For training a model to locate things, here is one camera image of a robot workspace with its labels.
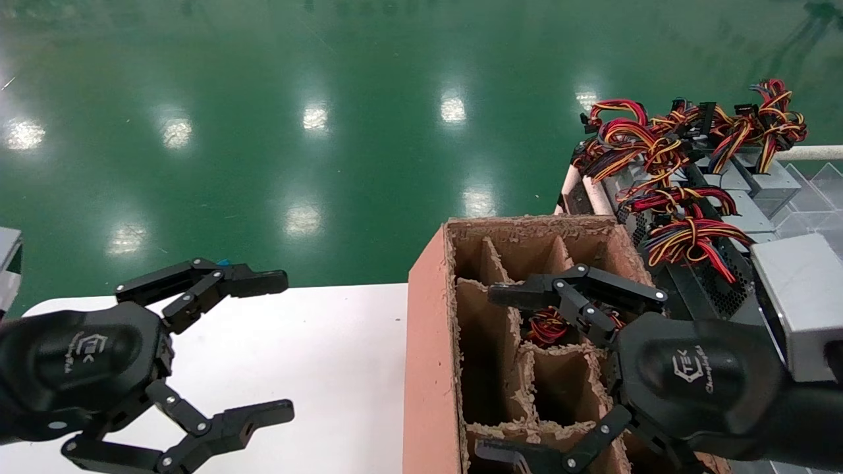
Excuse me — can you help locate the grey power supply with cables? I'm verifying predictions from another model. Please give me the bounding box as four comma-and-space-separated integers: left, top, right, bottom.
572, 99, 699, 198
668, 99, 748, 192
711, 78, 808, 219
616, 186, 779, 238

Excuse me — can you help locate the grey power supply held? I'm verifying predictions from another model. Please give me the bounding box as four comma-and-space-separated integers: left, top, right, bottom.
751, 232, 843, 384

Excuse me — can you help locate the power supply in left cell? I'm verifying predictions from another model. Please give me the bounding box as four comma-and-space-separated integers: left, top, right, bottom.
524, 306, 571, 348

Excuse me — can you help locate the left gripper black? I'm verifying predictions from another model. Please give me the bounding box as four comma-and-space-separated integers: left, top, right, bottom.
0, 258, 295, 474

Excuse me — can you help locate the white rack leg pipe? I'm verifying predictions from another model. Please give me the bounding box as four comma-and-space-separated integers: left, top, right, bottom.
557, 165, 584, 215

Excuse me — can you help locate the brown cardboard divider box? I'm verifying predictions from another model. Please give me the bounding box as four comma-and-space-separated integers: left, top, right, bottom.
403, 214, 732, 474

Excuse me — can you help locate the clear acrylic divider tray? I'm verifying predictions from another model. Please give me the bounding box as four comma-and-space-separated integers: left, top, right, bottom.
771, 161, 843, 259

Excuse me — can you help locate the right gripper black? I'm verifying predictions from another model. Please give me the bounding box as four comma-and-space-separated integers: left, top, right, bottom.
474, 263, 792, 474

